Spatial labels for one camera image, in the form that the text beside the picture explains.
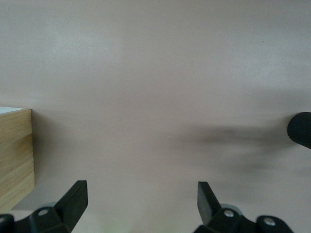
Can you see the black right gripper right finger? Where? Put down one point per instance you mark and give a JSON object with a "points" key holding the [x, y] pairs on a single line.
{"points": [[206, 204]]}

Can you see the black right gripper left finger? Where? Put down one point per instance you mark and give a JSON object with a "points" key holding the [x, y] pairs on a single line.
{"points": [[73, 204]]}

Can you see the wooden drawer cabinet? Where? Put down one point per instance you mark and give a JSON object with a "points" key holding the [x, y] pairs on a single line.
{"points": [[14, 155]]}

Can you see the black foam cylinder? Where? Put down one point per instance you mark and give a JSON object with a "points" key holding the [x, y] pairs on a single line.
{"points": [[301, 128]]}

